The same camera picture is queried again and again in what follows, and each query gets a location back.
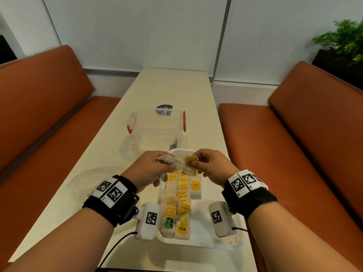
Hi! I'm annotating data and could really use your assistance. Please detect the person's right hand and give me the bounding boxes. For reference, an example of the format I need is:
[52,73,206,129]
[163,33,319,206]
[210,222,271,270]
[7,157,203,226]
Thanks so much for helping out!
[190,148,240,188]

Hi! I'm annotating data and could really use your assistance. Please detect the person's left hand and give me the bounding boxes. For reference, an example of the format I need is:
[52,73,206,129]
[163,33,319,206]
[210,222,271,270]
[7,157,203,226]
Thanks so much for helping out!
[121,151,176,193]

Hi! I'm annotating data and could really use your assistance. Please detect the white tea sachet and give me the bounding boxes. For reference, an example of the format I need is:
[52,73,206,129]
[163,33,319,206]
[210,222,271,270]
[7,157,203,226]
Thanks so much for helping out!
[155,154,185,171]

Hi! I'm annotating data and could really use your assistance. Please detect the yellow tagged tea sachet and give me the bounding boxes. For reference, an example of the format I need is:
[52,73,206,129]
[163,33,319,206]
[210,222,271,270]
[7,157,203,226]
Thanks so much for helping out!
[181,155,199,176]

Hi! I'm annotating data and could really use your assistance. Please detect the person's right forearm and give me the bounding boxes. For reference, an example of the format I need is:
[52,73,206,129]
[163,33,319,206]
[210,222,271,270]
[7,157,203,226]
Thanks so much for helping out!
[248,201,361,272]

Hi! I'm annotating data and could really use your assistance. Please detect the person's left forearm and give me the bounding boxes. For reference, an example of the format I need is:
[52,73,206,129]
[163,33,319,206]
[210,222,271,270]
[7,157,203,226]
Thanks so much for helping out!
[3,208,114,272]

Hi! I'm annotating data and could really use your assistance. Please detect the rows of tea bags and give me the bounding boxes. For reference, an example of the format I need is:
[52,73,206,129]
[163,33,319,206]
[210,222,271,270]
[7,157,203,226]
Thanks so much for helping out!
[160,169,202,241]

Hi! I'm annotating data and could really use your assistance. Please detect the clear container with red latches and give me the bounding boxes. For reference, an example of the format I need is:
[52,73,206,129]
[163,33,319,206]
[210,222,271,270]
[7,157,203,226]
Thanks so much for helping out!
[126,109,188,153]

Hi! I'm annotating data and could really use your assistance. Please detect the round purple sticker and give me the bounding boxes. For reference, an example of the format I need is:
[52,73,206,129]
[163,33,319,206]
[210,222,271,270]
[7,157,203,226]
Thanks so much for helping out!
[155,104,174,117]

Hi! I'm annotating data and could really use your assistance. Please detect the black left wristband with markers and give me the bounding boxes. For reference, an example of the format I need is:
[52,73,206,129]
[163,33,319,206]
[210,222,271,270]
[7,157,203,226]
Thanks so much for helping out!
[82,175,140,228]

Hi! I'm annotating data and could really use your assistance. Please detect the black wristband with markers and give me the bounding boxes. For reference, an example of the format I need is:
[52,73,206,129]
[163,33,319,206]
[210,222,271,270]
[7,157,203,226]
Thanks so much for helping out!
[221,169,278,220]
[82,175,140,228]

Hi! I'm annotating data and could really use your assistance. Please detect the white plastic tray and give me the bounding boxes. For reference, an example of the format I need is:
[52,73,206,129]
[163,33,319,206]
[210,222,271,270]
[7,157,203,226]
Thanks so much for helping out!
[156,148,245,251]

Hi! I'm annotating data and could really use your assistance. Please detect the black right wristband with markers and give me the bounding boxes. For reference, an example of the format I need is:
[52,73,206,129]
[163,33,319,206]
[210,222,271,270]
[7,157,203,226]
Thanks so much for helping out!
[221,169,278,220]

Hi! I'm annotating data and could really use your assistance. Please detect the orange upholstered bench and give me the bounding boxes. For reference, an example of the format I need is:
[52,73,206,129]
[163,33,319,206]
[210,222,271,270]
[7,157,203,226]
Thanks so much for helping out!
[217,61,363,272]
[0,45,122,264]

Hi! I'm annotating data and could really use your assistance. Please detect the black planter box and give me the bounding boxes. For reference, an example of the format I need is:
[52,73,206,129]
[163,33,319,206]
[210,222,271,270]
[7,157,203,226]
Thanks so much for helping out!
[311,49,363,91]

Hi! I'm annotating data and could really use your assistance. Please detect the green leafy plant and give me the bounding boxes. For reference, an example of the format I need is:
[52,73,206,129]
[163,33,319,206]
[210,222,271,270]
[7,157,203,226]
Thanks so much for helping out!
[312,19,363,65]

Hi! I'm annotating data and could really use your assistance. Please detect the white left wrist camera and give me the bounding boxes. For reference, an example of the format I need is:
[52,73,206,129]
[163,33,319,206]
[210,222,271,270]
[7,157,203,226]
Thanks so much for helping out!
[134,202,161,241]

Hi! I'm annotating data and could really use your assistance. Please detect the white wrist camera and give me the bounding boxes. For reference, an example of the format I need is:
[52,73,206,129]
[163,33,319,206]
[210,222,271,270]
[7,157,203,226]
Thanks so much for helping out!
[134,202,161,241]
[208,201,237,238]

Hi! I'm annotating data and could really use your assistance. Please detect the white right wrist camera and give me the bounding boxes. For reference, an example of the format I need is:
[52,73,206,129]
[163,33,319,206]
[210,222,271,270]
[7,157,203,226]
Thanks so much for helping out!
[208,201,237,238]

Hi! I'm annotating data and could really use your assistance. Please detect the black left camera cable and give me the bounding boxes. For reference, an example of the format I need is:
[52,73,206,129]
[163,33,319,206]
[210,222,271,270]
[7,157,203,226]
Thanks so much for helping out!
[98,231,138,270]

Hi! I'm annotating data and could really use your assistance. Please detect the grey metal wall strip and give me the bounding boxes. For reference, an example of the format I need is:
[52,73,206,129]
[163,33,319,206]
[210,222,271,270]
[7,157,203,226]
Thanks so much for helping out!
[212,0,233,80]

